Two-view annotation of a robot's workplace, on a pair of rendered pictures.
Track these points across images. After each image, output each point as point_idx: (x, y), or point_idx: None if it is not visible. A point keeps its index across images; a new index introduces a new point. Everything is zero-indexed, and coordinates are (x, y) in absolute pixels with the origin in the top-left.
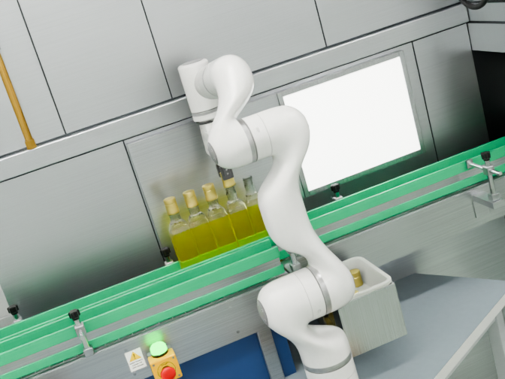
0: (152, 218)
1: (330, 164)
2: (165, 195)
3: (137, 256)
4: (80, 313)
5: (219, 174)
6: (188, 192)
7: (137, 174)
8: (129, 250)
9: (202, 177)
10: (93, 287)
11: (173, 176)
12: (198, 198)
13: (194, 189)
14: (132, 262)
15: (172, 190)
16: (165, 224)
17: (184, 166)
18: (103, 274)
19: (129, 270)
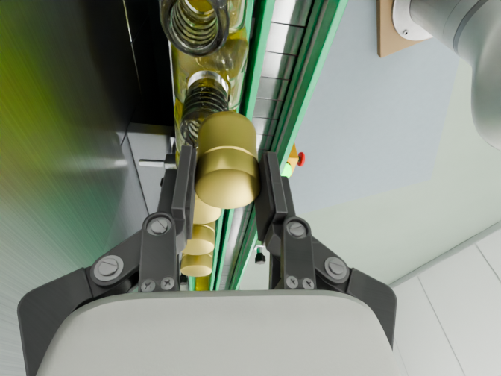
0: (109, 230)
1: None
2: (80, 248)
3: (120, 201)
4: (262, 256)
5: (195, 193)
6: (206, 248)
7: None
8: (118, 217)
9: (7, 183)
10: (139, 224)
11: (42, 281)
12: (62, 155)
13: (47, 187)
14: (124, 201)
15: (69, 244)
16: (110, 198)
17: (0, 286)
18: (134, 224)
19: (128, 198)
